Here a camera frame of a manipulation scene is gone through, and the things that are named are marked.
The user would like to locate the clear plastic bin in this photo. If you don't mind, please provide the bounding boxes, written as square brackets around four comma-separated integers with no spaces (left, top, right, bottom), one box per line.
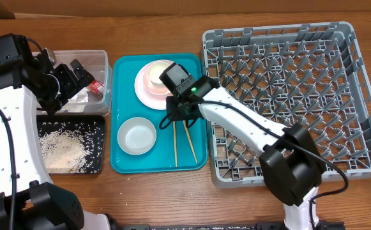
[54,50,112,116]

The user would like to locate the white round plate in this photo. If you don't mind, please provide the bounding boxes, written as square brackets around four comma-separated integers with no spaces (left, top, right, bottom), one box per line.
[135,66,172,110]

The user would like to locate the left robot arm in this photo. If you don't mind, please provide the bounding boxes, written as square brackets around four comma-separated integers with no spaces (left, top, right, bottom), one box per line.
[0,52,117,229]

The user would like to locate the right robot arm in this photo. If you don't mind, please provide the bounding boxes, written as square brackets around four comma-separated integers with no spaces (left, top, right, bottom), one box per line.
[160,75,326,229]

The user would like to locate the grey dishwasher rack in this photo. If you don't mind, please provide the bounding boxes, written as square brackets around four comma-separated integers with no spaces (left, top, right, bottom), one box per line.
[202,22,371,181]

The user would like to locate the white napkin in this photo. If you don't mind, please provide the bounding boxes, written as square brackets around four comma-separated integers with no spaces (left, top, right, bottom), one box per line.
[68,88,89,104]

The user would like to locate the small grey-white bowl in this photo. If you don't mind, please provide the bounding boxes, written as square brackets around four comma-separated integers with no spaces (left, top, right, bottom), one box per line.
[117,117,157,155]

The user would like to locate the red snack wrapper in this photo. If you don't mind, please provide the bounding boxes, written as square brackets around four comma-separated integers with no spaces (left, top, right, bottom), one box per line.
[87,80,104,96]

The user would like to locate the teal serving tray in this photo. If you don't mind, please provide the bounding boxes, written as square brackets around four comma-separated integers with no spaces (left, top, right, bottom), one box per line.
[110,53,208,174]

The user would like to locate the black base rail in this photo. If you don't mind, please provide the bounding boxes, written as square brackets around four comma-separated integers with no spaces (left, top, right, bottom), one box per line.
[108,220,345,230]

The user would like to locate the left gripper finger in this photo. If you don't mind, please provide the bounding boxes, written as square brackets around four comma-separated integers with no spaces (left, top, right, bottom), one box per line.
[70,59,85,75]
[76,68,95,87]

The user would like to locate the cream cup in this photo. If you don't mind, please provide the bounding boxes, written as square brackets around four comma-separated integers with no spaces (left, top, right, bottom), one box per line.
[148,61,170,87]

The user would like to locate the rice grains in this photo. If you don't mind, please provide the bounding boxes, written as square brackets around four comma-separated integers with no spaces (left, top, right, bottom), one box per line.
[38,123,105,175]

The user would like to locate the black tray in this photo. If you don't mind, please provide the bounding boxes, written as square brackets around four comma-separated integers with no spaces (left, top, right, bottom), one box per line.
[36,114,106,175]

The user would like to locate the wooden chopstick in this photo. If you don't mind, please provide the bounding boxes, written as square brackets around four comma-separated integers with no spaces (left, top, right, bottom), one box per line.
[172,121,178,167]
[183,121,198,164]

